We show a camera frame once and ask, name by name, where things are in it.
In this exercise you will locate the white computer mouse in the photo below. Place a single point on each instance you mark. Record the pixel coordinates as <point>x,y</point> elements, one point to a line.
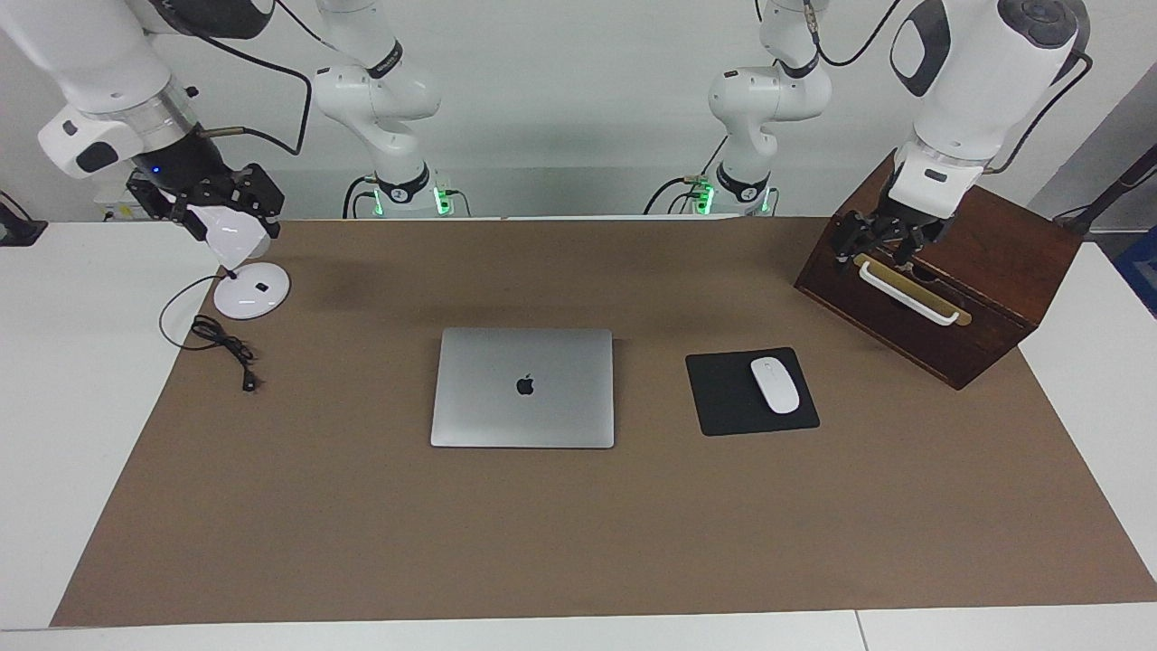
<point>776,386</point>

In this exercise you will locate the blue object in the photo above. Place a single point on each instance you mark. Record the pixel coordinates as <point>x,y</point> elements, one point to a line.
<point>1141,271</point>

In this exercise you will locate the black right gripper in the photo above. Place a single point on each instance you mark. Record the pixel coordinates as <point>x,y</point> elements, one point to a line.
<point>181,167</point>

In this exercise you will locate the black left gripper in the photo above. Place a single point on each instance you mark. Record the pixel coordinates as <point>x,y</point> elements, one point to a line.
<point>895,226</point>

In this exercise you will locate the white desk lamp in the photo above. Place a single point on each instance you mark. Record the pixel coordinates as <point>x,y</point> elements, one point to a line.
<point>253,294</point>

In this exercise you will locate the black clamp stand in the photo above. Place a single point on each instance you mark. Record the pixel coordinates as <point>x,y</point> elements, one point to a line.
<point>20,226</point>

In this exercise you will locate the dark wooden box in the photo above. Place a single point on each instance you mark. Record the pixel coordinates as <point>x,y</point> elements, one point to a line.
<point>994,271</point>

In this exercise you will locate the silver laptop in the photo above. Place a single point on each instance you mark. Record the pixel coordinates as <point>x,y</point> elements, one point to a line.
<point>506,389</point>

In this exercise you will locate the brown table mat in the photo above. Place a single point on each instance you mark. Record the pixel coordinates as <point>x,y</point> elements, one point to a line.
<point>542,524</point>

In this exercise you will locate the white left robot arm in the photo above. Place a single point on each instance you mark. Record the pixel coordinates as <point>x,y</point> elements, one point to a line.
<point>976,81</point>

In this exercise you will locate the black mouse pad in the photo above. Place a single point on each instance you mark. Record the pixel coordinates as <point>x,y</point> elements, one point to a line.
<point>723,398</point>

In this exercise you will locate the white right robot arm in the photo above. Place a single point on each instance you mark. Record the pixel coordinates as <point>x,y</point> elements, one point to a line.
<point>90,54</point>

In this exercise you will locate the white power strip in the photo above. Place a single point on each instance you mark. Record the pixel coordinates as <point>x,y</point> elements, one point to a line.
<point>126,213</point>

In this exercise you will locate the black pole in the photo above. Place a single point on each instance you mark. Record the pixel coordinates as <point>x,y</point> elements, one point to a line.
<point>1112,194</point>

